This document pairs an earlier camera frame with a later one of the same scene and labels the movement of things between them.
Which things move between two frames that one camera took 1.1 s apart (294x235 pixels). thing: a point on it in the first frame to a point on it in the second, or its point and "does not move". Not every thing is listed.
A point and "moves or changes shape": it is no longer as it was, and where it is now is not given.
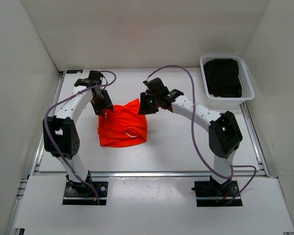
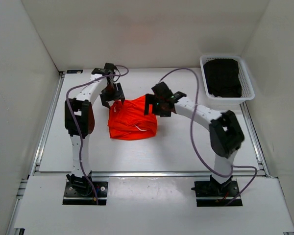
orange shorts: (124, 127) moves or changes shape
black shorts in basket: (222, 78) does not move
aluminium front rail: (153, 173) does not move
